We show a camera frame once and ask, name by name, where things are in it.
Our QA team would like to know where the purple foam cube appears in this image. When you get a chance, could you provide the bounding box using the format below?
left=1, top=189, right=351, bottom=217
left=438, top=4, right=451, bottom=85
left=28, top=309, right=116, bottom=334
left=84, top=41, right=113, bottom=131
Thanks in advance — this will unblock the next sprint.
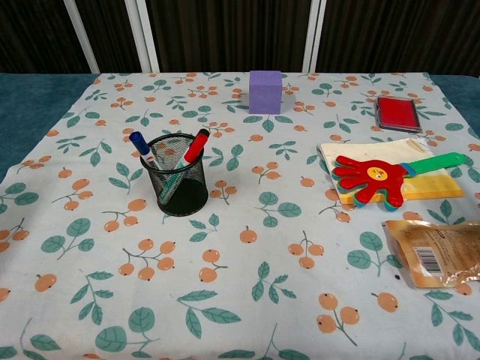
left=248, top=70, right=283, bottom=115

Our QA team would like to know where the red ink pad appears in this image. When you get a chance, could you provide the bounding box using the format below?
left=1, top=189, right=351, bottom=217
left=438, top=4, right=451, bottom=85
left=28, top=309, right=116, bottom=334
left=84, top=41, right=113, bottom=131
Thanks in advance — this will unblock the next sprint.
left=374, top=95, right=423, bottom=134

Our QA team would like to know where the blue cap marker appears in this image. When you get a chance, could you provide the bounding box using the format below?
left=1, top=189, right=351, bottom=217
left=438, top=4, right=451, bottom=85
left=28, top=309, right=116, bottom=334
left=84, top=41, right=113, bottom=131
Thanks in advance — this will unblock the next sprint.
left=128, top=130, right=167, bottom=172

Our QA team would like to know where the black mesh pen holder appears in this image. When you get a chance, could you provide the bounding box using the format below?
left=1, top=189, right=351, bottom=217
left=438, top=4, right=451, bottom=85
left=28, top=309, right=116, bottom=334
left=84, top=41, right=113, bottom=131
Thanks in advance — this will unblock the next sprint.
left=139, top=132, right=209, bottom=217

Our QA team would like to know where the wide white frame post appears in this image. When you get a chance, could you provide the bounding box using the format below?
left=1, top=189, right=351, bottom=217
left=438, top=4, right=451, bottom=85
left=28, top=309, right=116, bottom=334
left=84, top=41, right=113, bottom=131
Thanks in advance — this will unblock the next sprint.
left=124, top=0, right=161, bottom=74

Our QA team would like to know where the red cap marker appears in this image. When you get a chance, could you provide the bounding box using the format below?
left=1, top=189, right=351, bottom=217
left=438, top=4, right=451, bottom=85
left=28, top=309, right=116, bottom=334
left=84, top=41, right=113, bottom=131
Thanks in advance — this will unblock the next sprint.
left=161, top=128, right=211, bottom=200

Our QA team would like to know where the teal table cover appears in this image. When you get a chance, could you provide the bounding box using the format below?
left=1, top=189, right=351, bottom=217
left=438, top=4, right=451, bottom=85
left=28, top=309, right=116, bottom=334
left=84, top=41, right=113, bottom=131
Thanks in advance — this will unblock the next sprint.
left=0, top=72, right=480, bottom=183

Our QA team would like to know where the orange foil snack pouch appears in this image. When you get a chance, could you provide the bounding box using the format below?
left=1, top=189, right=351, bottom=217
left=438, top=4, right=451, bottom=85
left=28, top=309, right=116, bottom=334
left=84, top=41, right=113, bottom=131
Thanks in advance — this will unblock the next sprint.
left=381, top=219, right=480, bottom=289

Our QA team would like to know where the thin white frame post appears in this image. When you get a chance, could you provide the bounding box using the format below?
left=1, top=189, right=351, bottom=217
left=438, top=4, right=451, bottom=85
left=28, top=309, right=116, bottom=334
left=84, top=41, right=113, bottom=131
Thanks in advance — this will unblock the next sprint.
left=62, top=0, right=101, bottom=74

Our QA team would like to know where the red hand clapper toy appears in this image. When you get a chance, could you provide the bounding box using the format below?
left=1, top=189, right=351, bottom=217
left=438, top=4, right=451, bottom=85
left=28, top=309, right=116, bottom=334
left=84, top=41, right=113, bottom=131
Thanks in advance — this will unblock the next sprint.
left=330, top=151, right=466, bottom=210

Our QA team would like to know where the floral fruit print tablecloth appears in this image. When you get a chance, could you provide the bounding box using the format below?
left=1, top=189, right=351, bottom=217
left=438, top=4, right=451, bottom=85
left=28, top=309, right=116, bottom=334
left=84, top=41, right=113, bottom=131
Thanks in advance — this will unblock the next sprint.
left=0, top=70, right=480, bottom=360

